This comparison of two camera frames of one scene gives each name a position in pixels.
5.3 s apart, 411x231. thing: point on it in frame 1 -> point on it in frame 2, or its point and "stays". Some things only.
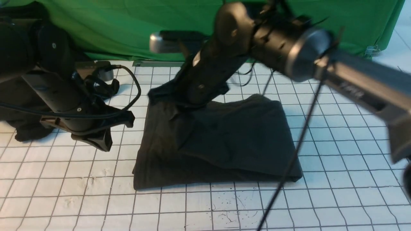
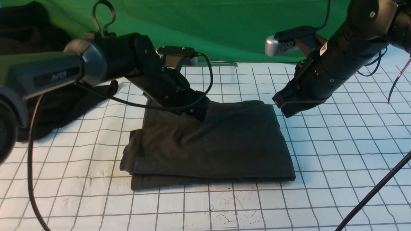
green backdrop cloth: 102,30 stays
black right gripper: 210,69 -> 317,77
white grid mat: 350,181 stays
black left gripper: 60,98 -> 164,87
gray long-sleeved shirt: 185,145 stays
